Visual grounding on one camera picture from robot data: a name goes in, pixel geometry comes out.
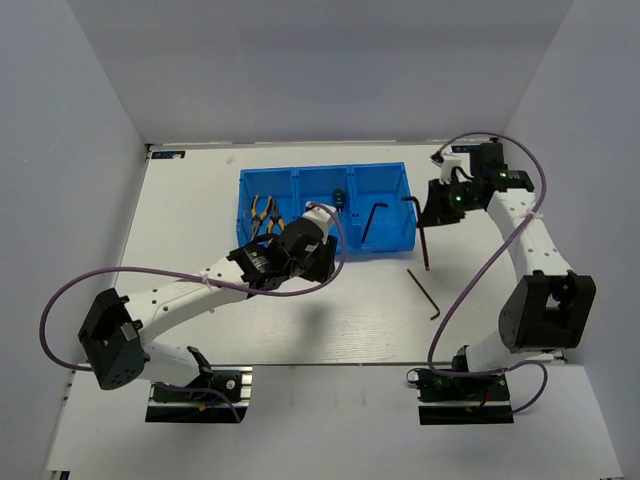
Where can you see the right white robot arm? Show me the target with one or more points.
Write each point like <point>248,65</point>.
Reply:
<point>550,305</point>

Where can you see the bent hex key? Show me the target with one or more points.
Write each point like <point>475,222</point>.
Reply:
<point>424,250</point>

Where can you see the blue three-compartment bin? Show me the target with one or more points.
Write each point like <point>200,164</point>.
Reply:
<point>393,228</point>

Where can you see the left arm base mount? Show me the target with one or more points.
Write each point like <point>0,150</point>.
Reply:
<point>220,397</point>

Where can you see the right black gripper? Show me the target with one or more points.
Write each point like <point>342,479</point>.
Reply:
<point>435,212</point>

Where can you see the corner label sticker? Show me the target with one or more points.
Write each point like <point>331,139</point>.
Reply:
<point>171,154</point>
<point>464,149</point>

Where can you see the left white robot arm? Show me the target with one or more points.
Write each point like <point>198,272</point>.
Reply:
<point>119,334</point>

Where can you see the long dark hex key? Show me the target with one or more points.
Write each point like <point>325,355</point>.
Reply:
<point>370,218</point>

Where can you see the green stubby screwdriver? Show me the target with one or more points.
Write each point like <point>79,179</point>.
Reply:
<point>339,199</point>

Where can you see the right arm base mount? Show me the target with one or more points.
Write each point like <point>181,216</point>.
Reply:
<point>451,401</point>

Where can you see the left corner label sticker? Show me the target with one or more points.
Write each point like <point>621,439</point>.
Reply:
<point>171,154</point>

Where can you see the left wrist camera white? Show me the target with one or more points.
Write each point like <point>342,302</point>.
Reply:
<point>322,215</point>

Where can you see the right corner label sticker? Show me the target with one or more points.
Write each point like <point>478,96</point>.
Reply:
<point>464,149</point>

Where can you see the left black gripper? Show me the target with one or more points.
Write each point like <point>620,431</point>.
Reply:
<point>326,261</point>

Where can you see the thin straight hex key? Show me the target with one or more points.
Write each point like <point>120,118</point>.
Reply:
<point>429,298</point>

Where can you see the yellow black pliers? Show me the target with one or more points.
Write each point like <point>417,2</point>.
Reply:
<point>275,218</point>
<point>257,216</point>

